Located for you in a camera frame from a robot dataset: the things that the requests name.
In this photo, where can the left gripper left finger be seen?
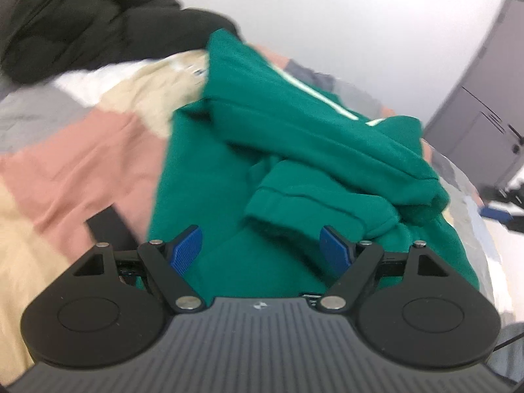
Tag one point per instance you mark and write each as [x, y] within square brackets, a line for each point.
[109, 306]

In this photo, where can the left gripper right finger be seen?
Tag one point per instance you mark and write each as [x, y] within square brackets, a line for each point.
[412, 307]

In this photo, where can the green hoodie with white print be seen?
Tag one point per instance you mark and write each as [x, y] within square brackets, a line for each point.
[262, 162]

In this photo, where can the patchwork pastel bed quilt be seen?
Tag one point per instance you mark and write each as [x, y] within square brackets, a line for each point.
[95, 180]

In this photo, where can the grey door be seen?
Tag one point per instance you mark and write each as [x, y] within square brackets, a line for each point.
[470, 128]

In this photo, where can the black puffer jacket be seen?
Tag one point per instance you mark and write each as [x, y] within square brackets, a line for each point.
[44, 38]

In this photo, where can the black door handle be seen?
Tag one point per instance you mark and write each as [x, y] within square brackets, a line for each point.
[519, 139]

